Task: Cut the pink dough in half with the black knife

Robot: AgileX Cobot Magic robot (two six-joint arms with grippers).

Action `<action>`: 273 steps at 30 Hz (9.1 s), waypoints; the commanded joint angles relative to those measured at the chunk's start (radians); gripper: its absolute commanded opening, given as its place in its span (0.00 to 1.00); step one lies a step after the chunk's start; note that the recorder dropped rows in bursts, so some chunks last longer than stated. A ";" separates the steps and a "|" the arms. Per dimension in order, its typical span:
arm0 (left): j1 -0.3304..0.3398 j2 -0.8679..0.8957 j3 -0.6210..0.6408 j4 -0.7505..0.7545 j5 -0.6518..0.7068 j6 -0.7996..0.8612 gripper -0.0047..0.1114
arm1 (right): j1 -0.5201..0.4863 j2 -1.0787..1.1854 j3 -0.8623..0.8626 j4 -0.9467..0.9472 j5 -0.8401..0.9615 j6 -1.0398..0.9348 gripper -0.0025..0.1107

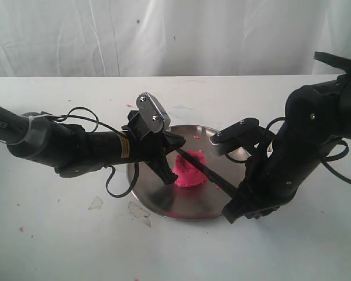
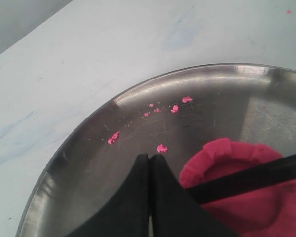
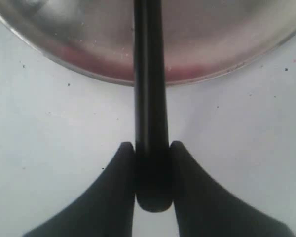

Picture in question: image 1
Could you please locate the white backdrop curtain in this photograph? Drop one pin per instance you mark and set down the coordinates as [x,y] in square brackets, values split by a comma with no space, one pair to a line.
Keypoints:
[171,38]

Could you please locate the black knife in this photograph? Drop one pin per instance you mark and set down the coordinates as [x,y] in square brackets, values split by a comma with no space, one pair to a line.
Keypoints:
[212,176]

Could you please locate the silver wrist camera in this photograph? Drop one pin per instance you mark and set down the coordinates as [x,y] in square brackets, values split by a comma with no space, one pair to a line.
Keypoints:
[243,134]
[152,112]

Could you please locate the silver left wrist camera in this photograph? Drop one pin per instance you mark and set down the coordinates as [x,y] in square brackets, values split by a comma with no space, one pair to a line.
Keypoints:
[152,112]

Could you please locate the round steel plate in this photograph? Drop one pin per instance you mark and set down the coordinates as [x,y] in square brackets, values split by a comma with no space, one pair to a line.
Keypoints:
[202,202]

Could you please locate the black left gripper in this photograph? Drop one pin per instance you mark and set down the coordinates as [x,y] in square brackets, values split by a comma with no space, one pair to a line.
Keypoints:
[149,147]

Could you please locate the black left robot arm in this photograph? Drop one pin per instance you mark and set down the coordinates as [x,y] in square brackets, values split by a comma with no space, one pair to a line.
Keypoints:
[72,151]

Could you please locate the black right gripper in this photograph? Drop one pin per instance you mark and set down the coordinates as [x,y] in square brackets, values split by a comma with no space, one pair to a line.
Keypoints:
[272,178]

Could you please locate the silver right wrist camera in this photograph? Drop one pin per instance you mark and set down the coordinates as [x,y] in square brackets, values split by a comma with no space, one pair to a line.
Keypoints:
[243,134]

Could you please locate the pink clay lump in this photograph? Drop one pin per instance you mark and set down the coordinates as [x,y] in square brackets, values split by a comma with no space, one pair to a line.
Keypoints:
[188,175]

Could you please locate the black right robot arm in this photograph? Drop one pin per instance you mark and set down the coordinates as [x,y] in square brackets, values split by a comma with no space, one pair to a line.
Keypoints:
[317,118]

